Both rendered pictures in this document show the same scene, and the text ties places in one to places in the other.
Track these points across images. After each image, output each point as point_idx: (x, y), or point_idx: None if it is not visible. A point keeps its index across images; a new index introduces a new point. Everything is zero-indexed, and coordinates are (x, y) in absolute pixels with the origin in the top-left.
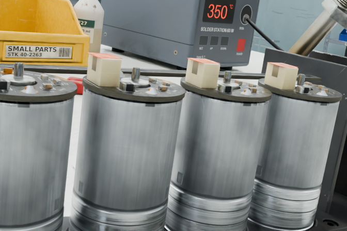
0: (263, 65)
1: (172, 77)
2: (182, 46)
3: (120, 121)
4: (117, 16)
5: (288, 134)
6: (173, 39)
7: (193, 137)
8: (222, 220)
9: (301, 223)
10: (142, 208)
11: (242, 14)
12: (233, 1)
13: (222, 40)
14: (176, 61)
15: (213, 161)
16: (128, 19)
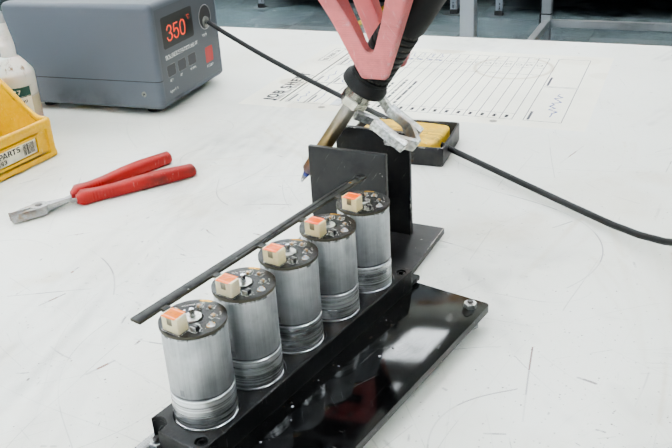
0: (309, 159)
1: (155, 128)
2: (150, 85)
3: (296, 280)
4: (43, 62)
5: (367, 237)
6: (135, 80)
7: (322, 265)
8: (349, 303)
9: (386, 282)
10: (315, 317)
11: (200, 18)
12: (187, 9)
13: (189, 59)
14: (149, 104)
15: (337, 274)
16: (62, 64)
